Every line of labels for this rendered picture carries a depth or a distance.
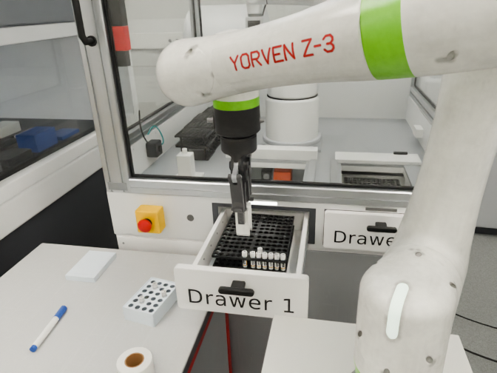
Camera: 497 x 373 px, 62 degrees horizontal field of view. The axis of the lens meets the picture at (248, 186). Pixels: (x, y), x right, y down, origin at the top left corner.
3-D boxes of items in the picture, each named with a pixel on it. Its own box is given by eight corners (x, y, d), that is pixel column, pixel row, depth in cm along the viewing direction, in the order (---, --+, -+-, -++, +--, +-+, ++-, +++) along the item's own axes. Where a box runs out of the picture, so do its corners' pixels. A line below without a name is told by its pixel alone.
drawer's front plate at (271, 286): (307, 322, 88) (308, 279, 83) (177, 308, 93) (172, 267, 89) (308, 316, 89) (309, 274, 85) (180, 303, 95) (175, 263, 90)
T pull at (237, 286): (254, 297, 83) (253, 291, 83) (217, 294, 85) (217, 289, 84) (257, 286, 86) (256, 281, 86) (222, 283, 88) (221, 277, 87)
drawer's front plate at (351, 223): (434, 256, 109) (441, 219, 104) (322, 247, 114) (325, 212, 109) (433, 252, 110) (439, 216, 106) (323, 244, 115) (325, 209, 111)
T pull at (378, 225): (397, 234, 104) (397, 229, 104) (366, 232, 105) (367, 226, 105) (395, 226, 107) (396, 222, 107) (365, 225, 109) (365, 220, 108)
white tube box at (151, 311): (154, 327, 96) (152, 314, 94) (124, 319, 99) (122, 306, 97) (180, 294, 106) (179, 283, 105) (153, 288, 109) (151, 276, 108)
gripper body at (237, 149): (225, 126, 88) (228, 166, 92) (214, 139, 81) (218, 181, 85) (259, 126, 87) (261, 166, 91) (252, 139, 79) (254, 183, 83)
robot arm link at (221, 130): (259, 110, 76) (267, 98, 84) (199, 110, 78) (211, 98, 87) (260, 141, 79) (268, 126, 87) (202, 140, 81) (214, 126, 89)
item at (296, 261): (300, 309, 89) (300, 286, 87) (186, 298, 94) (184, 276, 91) (310, 221, 125) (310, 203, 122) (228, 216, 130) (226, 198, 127)
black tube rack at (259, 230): (285, 284, 97) (285, 261, 94) (213, 277, 100) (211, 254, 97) (293, 235, 117) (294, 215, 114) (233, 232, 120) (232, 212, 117)
